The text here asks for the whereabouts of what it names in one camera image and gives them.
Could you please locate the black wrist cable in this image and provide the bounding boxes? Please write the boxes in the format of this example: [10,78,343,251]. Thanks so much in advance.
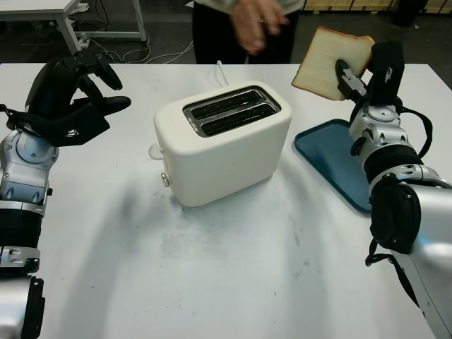
[400,105,434,158]
[0,104,47,134]

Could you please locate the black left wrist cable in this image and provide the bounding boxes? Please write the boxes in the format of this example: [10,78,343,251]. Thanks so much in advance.
[0,104,47,134]

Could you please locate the white toaster power cable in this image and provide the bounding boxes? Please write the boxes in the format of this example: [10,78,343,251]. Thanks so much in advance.
[215,60,230,88]

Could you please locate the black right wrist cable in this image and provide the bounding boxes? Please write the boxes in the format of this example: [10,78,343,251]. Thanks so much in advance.
[400,105,434,158]

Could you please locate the person with beige sweater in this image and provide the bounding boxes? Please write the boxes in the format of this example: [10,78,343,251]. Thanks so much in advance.
[192,0,304,64]

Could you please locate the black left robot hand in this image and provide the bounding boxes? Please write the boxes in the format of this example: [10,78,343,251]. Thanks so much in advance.
[26,52,132,119]

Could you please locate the person bare hand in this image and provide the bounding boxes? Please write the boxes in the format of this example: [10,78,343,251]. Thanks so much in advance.
[231,0,291,56]

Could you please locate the slice of toast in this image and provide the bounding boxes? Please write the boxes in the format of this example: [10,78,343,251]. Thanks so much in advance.
[291,25,376,102]

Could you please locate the black bin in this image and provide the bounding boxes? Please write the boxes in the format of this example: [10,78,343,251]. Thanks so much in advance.
[391,0,428,28]

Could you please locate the white desk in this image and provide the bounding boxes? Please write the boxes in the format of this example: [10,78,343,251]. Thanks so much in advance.
[0,0,148,56]

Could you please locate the teal plastic tray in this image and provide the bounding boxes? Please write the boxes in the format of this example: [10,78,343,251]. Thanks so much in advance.
[294,119,374,213]

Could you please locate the wooden crate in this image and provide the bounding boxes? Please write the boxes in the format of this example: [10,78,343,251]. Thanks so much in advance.
[303,0,395,11]

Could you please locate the thin white floor cable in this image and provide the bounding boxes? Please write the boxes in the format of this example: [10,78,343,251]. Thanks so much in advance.
[105,38,194,64]

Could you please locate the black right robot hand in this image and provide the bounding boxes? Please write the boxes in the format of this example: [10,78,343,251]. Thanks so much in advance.
[335,40,405,105]

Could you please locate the cream two-slot toaster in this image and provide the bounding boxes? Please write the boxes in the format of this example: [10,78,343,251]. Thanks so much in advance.
[148,80,293,208]

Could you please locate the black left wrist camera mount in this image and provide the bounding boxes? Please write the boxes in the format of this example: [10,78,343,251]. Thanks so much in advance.
[44,104,110,147]

